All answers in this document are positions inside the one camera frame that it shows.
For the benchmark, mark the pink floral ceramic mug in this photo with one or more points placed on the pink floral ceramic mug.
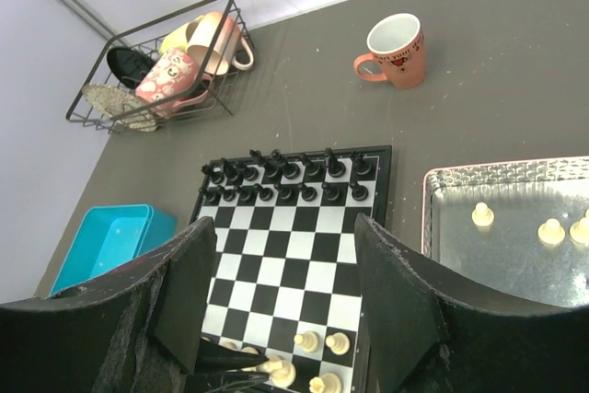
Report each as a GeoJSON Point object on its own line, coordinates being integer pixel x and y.
{"type": "Point", "coordinates": [169, 84]}

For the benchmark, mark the white pieces in tray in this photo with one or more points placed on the white pieces in tray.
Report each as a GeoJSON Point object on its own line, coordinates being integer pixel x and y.
{"type": "Point", "coordinates": [551, 233]}

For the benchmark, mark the white king piece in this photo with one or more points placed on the white king piece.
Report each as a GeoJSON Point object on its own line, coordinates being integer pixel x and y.
{"type": "Point", "coordinates": [245, 354]}

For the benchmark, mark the white pawn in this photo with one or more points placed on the white pawn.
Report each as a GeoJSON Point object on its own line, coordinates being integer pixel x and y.
{"type": "Point", "coordinates": [339, 343]}

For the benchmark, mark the speckled grey plate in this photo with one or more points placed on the speckled grey plate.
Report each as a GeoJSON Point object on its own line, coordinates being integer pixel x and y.
{"type": "Point", "coordinates": [112, 101]}

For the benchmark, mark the orange ceramic mug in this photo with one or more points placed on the orange ceramic mug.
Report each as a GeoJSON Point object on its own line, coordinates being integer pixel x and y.
{"type": "Point", "coordinates": [396, 52]}

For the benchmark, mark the black chess pieces row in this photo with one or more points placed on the black chess pieces row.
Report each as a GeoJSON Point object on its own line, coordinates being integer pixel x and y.
{"type": "Point", "coordinates": [323, 179]}

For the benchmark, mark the black wire dish rack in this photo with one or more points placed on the black wire dish rack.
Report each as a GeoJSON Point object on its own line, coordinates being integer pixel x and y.
{"type": "Point", "coordinates": [147, 39]}

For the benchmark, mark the black white chess board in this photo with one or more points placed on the black white chess board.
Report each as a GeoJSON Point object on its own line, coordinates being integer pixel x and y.
{"type": "Point", "coordinates": [283, 270]}

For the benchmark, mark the blue plastic tray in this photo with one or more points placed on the blue plastic tray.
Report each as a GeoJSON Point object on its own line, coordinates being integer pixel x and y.
{"type": "Point", "coordinates": [109, 236]}

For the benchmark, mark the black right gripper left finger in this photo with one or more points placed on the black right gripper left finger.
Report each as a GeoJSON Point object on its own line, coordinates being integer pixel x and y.
{"type": "Point", "coordinates": [136, 328]}

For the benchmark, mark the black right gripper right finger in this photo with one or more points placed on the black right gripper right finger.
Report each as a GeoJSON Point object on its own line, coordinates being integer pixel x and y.
{"type": "Point", "coordinates": [433, 330]}

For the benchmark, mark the pink metal tray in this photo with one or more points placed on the pink metal tray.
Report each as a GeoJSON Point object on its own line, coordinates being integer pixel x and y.
{"type": "Point", "coordinates": [509, 257]}

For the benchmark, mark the pink white ceramic mug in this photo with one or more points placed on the pink white ceramic mug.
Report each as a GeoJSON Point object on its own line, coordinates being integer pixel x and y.
{"type": "Point", "coordinates": [216, 44]}

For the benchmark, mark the yellow ceramic mug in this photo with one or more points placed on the yellow ceramic mug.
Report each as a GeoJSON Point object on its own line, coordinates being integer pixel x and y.
{"type": "Point", "coordinates": [180, 37]}

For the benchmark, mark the black scalloped bowl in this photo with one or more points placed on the black scalloped bowl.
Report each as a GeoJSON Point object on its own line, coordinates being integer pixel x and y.
{"type": "Point", "coordinates": [129, 66]}

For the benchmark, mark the white corner rook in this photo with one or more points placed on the white corner rook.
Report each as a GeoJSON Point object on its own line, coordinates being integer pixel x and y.
{"type": "Point", "coordinates": [328, 383]}

